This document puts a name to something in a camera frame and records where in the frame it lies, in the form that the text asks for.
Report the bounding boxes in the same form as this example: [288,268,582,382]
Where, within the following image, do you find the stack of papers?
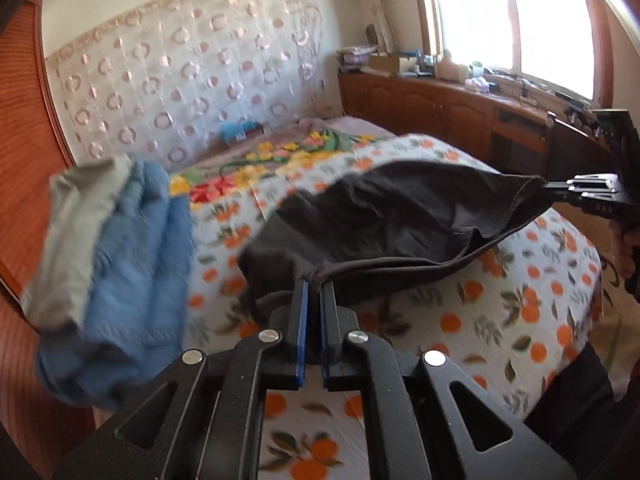
[340,45,378,71]

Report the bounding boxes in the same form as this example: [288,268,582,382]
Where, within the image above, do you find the floral blanket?
[170,116,396,206]

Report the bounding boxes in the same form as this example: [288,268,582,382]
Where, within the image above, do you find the person's right hand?
[615,220,640,281]

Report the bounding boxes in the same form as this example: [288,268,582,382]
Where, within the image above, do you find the dark wooden chair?
[545,112,616,181]

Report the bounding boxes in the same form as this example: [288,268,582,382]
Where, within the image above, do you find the window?
[410,0,616,106]

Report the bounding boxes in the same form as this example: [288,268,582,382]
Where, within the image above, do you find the folded blue jeans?
[35,160,196,408]

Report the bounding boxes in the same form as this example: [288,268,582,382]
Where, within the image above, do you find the person's dark clothed body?
[525,345,616,441]

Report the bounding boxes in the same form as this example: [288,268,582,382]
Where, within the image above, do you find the orange fruit print blanket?
[185,132,603,480]

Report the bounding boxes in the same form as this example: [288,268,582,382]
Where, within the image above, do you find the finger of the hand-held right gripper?
[542,174,621,194]
[552,193,621,209]

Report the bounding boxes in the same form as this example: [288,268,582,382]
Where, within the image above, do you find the black pants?
[237,160,548,331]

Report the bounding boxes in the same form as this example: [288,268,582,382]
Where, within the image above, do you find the beige window curtain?
[365,0,401,53]

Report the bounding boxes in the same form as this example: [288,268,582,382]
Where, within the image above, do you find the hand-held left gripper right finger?
[320,282,578,480]

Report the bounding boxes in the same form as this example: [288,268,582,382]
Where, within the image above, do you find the white plastic bottle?
[435,50,468,81]

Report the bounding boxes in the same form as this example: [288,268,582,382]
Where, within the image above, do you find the folded grey-green pants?
[22,154,136,328]

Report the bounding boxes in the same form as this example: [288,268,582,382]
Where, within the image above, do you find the circle pattern curtain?
[45,0,326,171]

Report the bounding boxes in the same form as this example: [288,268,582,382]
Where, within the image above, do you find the wooden cabinet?
[337,71,616,181]

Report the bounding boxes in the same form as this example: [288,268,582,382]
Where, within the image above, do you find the blue plastic bag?
[220,120,261,146]

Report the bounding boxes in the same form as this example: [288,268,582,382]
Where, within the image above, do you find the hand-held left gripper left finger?
[52,279,309,480]

